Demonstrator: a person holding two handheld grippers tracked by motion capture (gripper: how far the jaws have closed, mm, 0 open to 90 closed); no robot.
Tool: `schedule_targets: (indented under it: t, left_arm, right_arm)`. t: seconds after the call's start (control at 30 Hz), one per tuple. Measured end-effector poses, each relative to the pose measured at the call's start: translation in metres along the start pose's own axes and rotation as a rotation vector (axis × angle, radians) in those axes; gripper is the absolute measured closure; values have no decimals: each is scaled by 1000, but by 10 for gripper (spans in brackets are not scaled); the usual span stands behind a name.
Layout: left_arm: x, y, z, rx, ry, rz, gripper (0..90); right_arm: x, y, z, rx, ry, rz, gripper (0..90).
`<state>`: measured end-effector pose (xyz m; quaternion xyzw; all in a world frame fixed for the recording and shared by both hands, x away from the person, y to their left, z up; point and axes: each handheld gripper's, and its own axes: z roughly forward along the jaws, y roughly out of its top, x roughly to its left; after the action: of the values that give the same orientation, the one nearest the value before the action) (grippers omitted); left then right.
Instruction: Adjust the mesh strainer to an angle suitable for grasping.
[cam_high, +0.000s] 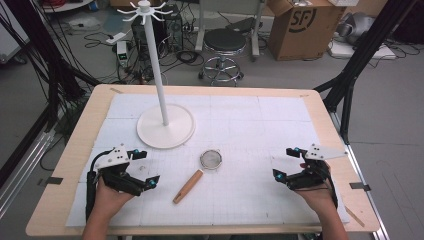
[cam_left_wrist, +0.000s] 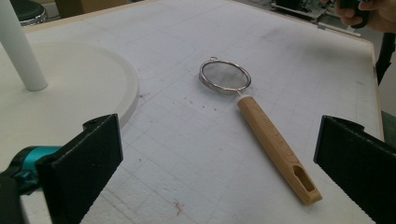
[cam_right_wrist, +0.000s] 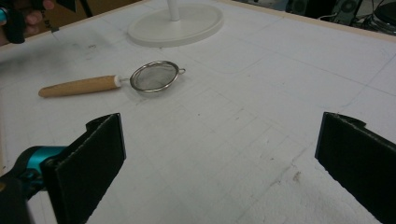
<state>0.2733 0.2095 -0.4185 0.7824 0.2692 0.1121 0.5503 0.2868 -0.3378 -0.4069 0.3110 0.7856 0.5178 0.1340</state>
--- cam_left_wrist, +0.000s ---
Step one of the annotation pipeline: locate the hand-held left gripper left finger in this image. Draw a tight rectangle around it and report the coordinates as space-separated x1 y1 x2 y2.
35 113 124 224

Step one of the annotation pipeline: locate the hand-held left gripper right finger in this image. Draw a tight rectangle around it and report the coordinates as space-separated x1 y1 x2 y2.
313 115 396 224

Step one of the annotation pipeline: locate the white hook rack stand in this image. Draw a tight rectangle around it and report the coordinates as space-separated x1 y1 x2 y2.
0 0 140 172

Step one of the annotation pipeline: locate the metal strainer with wooden handle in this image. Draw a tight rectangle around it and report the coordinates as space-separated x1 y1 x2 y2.
198 56 323 206

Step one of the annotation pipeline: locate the white gridded foam mat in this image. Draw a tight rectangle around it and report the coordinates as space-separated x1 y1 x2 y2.
0 0 378 224

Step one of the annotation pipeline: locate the brown cardboard box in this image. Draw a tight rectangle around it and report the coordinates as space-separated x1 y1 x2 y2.
55 0 130 19

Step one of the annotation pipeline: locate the black round stool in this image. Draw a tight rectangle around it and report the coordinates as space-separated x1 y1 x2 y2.
10 0 49 27

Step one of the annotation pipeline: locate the black sleeved cable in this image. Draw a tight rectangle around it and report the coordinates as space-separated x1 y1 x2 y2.
375 32 396 86

